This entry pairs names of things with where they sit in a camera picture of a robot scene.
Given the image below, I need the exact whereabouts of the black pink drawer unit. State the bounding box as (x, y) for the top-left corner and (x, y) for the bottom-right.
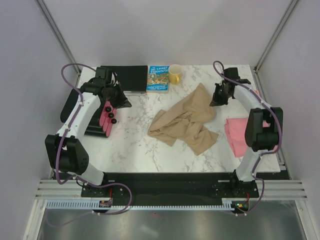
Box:
(56, 90), (117, 140)

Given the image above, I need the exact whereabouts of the beige t shirt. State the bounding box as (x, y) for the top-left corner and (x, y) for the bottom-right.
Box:
(148, 83), (219, 156)

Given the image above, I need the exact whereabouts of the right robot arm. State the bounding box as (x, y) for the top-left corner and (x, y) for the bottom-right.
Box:
(210, 61), (284, 197)

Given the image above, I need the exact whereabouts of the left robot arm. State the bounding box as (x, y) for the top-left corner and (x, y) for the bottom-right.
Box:
(44, 67), (132, 197)

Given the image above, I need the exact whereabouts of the black notebook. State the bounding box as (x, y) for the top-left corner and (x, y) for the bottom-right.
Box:
(102, 65), (148, 96)

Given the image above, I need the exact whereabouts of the pink folded t shirt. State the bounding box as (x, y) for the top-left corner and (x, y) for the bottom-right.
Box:
(223, 117), (280, 158)

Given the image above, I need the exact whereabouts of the blue treehouse book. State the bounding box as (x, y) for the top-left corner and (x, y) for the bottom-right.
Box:
(146, 65), (170, 94)

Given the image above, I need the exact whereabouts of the yellow mug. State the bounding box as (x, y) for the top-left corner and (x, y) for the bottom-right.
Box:
(168, 64), (182, 85)

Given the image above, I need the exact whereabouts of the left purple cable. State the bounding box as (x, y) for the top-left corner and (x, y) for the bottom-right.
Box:
(46, 63), (133, 228)

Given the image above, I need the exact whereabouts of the purple cable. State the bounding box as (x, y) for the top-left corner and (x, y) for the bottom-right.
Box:
(46, 63), (133, 228)
(212, 60), (284, 217)

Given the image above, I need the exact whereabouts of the right aluminium frame post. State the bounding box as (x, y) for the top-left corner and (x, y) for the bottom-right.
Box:
(253, 0), (300, 74)

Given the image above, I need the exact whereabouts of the aluminium frame post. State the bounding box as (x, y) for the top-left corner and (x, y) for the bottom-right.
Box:
(253, 0), (300, 74)
(34, 0), (76, 64)

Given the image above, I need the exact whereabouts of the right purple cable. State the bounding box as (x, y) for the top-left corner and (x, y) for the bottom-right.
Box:
(212, 60), (284, 217)

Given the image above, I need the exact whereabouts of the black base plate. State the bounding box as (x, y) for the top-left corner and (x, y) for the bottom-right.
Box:
(81, 172), (259, 206)

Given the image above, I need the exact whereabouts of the white cable duct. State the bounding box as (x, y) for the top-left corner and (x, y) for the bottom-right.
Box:
(46, 199), (237, 211)

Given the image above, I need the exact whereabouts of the left aluminium frame post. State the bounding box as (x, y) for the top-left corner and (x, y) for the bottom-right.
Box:
(34, 0), (76, 64)

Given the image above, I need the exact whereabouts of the aluminium front rail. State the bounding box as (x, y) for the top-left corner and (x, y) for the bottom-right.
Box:
(35, 179), (307, 201)

